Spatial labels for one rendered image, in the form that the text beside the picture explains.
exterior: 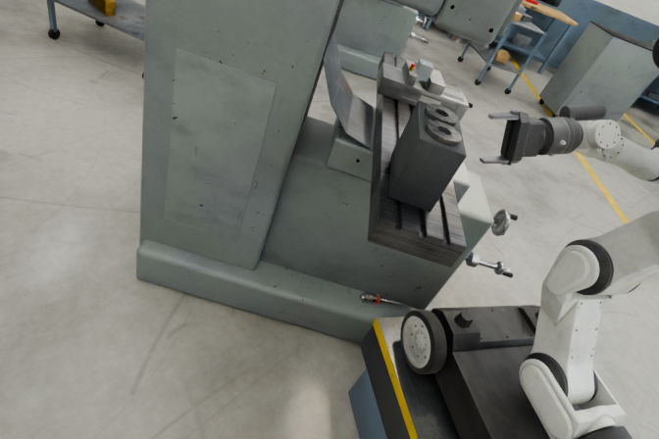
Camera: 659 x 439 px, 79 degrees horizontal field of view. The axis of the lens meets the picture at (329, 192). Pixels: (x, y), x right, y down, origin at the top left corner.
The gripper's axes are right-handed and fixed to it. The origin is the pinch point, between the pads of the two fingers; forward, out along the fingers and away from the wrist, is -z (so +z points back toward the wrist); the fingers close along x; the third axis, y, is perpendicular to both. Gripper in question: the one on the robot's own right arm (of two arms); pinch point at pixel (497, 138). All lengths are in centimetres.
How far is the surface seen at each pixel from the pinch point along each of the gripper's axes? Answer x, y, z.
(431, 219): -21.7, -1.9, -12.4
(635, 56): -37, -337, 367
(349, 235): -57, -51, -23
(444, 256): -29.1, 4.3, -10.6
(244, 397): -106, -21, -67
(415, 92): -4, -64, 3
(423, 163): -6.4, -2.9, -16.2
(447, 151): -2.8, -0.7, -11.5
